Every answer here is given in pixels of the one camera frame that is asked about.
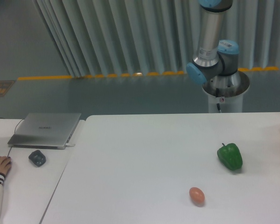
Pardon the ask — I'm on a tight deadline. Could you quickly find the green bell pepper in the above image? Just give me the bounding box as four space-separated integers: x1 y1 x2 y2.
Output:
217 143 243 171

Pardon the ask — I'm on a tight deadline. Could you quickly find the brown egg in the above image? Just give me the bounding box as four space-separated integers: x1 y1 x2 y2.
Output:
189 187 205 206

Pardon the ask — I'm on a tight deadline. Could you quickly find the white side table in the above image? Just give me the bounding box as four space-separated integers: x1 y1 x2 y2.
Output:
0 119 84 224

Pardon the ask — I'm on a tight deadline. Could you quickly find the black charger adapter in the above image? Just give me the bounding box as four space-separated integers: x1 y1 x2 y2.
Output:
28 150 46 167

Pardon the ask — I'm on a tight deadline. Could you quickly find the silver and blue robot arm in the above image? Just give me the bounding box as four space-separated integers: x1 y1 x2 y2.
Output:
186 0 238 84

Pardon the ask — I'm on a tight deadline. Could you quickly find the person's hand on mouse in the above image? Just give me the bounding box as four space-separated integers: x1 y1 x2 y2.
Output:
0 156 12 176

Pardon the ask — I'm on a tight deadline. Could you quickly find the white pleated curtain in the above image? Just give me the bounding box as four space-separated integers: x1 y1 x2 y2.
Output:
36 0 280 77

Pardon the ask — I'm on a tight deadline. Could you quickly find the black mouse cable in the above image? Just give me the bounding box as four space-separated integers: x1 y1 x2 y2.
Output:
0 117 25 157

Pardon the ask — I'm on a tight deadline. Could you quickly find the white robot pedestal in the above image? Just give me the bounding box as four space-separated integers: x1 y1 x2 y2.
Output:
202 71 250 113

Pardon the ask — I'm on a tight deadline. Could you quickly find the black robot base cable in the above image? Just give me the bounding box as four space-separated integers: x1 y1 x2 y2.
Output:
215 88 222 113

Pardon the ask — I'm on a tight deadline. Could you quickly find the silver closed laptop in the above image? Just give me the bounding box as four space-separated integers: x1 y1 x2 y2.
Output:
8 113 81 149

